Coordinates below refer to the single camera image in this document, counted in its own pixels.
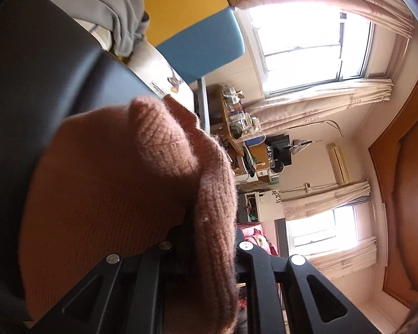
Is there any pink blanket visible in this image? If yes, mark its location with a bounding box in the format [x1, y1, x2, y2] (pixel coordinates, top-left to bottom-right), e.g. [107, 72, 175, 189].
[237, 221, 279, 258]

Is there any small side window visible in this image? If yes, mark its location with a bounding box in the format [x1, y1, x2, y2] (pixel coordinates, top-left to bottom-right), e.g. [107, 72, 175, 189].
[284, 203, 373, 254]

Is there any cluster of bottles and boxes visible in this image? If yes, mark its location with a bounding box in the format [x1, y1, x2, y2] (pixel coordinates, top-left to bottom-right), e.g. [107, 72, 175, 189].
[221, 85, 262, 138]

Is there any pink knit sweater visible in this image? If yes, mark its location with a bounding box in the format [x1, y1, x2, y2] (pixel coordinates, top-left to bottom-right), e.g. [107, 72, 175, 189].
[19, 95, 239, 334]

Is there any white flower-print cabinet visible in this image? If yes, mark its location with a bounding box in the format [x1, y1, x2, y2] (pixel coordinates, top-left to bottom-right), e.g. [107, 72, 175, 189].
[246, 190, 283, 221]

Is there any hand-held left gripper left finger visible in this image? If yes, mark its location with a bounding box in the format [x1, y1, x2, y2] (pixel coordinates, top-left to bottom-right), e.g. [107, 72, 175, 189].
[31, 226, 196, 334]

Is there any wooden side table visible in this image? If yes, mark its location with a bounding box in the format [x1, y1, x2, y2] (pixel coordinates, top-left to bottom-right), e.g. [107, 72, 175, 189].
[211, 83, 246, 175]

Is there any metal coat stand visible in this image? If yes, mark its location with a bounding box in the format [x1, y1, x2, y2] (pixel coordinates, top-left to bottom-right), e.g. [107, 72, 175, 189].
[289, 119, 345, 145]

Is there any white printed pillow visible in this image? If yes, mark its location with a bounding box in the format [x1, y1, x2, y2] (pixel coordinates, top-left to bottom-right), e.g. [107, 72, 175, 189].
[73, 17, 196, 112]

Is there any hanging grey bag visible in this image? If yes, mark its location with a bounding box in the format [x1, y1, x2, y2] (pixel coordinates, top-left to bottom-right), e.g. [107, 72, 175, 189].
[289, 139, 314, 154]

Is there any black monitor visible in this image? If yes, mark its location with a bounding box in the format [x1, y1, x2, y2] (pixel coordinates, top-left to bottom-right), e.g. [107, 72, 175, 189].
[266, 134, 293, 166]

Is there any wall air conditioner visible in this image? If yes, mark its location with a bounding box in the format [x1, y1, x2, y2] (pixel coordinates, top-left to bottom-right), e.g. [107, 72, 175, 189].
[329, 143, 352, 186]

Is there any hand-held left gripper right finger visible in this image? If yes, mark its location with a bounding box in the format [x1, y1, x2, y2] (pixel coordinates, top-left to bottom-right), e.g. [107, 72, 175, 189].
[234, 231, 380, 334]

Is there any grey yellow blue armchair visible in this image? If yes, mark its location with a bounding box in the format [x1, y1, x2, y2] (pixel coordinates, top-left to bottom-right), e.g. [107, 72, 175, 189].
[132, 0, 246, 136]

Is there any large sliding window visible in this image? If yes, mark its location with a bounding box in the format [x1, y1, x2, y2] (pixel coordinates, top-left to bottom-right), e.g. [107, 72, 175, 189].
[246, 5, 375, 94]

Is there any grey garment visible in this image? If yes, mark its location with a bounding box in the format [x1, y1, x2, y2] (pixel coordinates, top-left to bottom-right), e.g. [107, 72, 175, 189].
[33, 0, 150, 58]

